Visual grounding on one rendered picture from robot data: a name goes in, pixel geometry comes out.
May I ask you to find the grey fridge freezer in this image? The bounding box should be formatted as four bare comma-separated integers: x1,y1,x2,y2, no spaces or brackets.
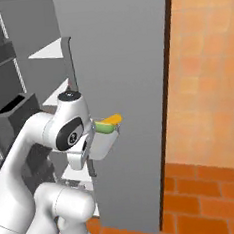
0,0,189,234

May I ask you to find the white freezer rack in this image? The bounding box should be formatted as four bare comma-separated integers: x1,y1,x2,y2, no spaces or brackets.
26,36,67,63
40,77,73,109

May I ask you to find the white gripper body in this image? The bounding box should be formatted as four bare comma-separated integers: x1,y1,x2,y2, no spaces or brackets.
87,127,123,162

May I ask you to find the green and yellow corn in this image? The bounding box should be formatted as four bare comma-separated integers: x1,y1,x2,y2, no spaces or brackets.
94,113,124,136

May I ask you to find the dark grey door bin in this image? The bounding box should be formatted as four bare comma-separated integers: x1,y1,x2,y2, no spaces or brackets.
0,91,45,157

